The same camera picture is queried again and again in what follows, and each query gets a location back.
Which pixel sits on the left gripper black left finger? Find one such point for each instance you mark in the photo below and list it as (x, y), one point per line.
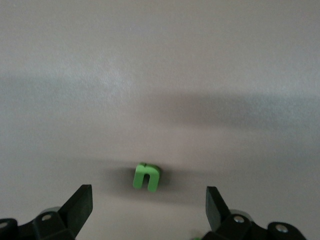
(62, 225)

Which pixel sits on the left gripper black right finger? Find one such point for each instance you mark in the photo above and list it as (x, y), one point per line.
(232, 227)

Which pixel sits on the green letter n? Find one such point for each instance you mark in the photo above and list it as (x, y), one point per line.
(146, 170)

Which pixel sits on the brown table cover sheet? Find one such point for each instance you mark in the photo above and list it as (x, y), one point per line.
(100, 62)

